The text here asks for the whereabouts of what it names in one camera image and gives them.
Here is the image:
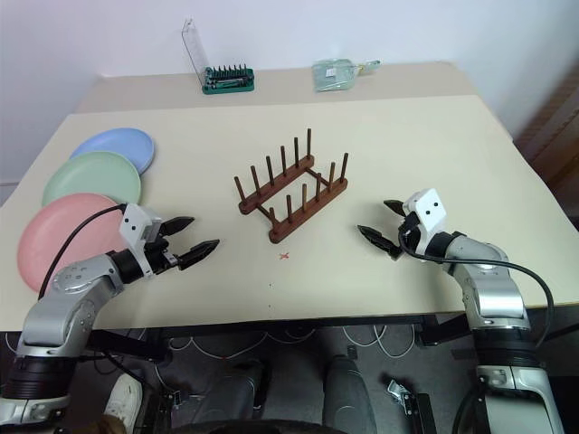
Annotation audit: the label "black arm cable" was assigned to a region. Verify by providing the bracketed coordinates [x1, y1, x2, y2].
[38, 203, 127, 300]
[396, 225, 556, 349]

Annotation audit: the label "blue plate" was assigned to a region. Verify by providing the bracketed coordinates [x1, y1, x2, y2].
[69, 127, 157, 175]

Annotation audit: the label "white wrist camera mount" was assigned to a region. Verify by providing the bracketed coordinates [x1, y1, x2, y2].
[402, 188, 449, 257]
[118, 203, 171, 277]

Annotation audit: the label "green plate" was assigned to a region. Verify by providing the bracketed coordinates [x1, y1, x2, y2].
[42, 151, 144, 210]

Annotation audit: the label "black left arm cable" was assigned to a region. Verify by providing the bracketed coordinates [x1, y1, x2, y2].
[38, 203, 127, 300]

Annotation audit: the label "dark grey rounded shape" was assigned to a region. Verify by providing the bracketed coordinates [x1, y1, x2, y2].
[322, 354, 377, 434]
[220, 359, 273, 426]

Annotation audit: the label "green screwdriver bit set case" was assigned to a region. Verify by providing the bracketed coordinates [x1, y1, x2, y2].
[180, 16, 256, 96]

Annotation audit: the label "clear plastic bag green contents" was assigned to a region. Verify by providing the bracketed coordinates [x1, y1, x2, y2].
[311, 58, 382, 94]

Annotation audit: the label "white looped cord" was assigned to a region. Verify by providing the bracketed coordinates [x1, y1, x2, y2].
[169, 324, 426, 361]

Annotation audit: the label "brown wooden dish rack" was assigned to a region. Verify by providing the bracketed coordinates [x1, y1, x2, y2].
[233, 127, 350, 245]

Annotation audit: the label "metal caster bracket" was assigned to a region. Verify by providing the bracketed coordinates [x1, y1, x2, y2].
[386, 378, 432, 434]

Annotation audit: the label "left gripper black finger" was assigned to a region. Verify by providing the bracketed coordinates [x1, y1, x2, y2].
[161, 215, 196, 237]
[177, 238, 222, 273]

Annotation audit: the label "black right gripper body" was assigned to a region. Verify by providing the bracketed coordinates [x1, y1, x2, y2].
[396, 211, 424, 259]

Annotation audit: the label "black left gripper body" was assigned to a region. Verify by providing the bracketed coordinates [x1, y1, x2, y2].
[144, 233, 183, 276]

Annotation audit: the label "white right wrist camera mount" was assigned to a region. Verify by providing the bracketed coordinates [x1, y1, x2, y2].
[402, 188, 449, 257]

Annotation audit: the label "red plate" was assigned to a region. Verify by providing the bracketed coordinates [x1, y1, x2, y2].
[16, 193, 130, 295]

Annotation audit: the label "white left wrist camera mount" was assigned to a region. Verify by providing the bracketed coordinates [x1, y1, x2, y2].
[118, 203, 171, 277]

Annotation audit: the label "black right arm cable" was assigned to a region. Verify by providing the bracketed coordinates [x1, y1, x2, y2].
[396, 225, 556, 349]

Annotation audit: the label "black table frame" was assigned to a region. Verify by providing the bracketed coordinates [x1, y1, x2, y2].
[85, 311, 474, 363]

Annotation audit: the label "black right shoulder cable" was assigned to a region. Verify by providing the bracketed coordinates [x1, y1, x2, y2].
[453, 389, 481, 434]

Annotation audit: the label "white sneaker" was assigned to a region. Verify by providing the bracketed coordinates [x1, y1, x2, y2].
[103, 373, 144, 431]

